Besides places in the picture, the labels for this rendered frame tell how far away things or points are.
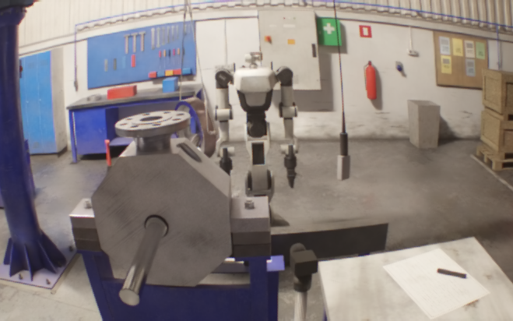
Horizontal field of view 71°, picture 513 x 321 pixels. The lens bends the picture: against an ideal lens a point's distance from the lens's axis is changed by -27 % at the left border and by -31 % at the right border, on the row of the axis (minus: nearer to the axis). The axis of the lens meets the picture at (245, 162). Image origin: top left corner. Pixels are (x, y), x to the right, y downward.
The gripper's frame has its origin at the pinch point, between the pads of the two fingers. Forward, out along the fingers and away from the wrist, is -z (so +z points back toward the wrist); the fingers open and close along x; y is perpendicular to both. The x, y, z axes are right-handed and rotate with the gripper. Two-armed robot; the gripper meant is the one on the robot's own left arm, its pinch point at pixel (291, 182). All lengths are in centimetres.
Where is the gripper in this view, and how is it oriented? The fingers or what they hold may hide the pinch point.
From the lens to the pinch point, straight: 345.2
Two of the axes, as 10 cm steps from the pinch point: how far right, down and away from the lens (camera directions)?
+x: 0.1, 0.9, -10.0
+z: -0.5, -9.9, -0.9
